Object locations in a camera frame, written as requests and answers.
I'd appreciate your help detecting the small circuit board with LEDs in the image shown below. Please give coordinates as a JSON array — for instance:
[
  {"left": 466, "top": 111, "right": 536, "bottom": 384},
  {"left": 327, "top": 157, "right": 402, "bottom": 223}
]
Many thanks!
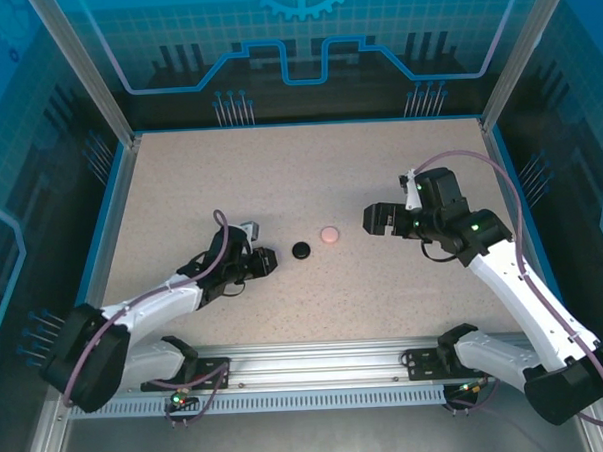
[
  {"left": 164, "top": 389, "right": 199, "bottom": 414},
  {"left": 445, "top": 377, "right": 491, "bottom": 402}
]

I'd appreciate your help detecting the wide aluminium mounting rail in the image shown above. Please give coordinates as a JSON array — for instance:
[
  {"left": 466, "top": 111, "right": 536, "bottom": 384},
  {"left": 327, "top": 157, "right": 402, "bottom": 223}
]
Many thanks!
[{"left": 136, "top": 327, "right": 587, "bottom": 397}]

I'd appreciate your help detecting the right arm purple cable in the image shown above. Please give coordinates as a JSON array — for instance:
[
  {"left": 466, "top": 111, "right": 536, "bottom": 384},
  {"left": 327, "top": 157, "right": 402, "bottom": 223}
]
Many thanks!
[{"left": 410, "top": 144, "right": 603, "bottom": 437}]

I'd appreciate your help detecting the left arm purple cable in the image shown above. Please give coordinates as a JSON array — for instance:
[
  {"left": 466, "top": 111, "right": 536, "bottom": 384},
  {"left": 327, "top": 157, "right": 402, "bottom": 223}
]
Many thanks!
[{"left": 54, "top": 208, "right": 239, "bottom": 434}]

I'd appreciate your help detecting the blue table edge strip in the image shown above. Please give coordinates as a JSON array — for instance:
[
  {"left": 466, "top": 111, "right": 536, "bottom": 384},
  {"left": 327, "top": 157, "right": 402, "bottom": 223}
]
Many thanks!
[
  {"left": 489, "top": 122, "right": 579, "bottom": 341},
  {"left": 51, "top": 141, "right": 138, "bottom": 361}
]

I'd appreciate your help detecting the slotted grey cable duct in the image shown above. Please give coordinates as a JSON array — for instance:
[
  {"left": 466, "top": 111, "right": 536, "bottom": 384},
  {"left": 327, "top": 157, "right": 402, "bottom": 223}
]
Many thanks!
[{"left": 68, "top": 384, "right": 451, "bottom": 422}]

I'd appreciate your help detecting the aluminium frame post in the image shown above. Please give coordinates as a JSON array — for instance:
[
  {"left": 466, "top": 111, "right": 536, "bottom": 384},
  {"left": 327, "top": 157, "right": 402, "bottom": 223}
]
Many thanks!
[
  {"left": 473, "top": 0, "right": 582, "bottom": 133},
  {"left": 26, "top": 0, "right": 143, "bottom": 153}
]

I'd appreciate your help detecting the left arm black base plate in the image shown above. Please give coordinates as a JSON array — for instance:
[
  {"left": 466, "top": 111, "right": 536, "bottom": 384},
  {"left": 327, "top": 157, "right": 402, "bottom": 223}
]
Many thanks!
[{"left": 139, "top": 356, "right": 234, "bottom": 394}]

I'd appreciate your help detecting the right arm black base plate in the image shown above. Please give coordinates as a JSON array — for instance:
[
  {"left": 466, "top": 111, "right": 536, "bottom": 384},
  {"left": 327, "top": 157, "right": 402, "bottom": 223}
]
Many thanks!
[{"left": 404, "top": 344, "right": 489, "bottom": 382}]

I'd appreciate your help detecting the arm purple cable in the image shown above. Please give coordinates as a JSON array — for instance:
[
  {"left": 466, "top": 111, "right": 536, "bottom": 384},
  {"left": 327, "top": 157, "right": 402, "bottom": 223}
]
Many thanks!
[
  {"left": 54, "top": 208, "right": 239, "bottom": 434},
  {"left": 410, "top": 144, "right": 603, "bottom": 437}
]

